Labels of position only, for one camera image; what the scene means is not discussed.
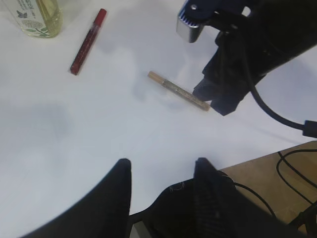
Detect black cable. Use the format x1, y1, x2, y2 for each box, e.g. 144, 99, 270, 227
237, 32, 317, 138

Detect gold glitter pen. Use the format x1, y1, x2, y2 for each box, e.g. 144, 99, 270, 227
148, 71, 210, 112

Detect red glitter pen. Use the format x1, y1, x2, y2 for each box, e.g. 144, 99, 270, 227
70, 8, 107, 75

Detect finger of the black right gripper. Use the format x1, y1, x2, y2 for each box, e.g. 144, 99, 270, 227
211, 84, 248, 116
192, 78, 222, 102

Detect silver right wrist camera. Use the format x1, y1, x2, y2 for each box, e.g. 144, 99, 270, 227
175, 0, 251, 43

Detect thin black floor cables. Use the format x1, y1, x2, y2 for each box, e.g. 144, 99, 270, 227
232, 150, 317, 226

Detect yellow tea bottle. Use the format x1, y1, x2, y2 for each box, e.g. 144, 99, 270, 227
2, 0, 63, 38

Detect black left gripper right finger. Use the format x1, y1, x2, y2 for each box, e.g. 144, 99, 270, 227
193, 158, 304, 238

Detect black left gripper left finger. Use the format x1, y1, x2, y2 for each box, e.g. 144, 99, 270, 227
26, 159, 131, 238

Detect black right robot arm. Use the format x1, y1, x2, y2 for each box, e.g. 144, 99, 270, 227
184, 0, 317, 116

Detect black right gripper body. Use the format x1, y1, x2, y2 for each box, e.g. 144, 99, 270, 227
202, 31, 247, 84

